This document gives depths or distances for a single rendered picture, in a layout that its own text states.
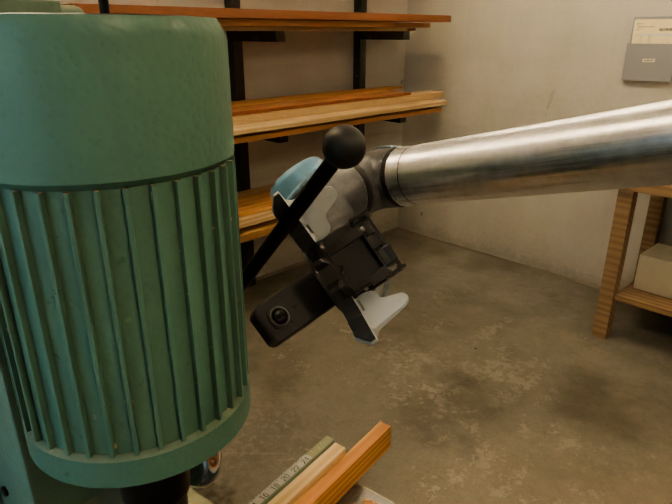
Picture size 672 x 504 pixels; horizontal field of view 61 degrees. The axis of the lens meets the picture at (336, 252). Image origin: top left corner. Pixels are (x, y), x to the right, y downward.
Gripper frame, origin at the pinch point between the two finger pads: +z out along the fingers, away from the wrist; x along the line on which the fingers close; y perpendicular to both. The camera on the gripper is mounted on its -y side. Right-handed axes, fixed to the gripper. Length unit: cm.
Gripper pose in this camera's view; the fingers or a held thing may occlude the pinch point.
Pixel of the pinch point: (315, 271)
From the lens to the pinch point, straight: 47.8
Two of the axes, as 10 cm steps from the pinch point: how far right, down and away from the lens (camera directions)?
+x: 5.5, 8.2, -1.3
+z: -0.9, -1.0, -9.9
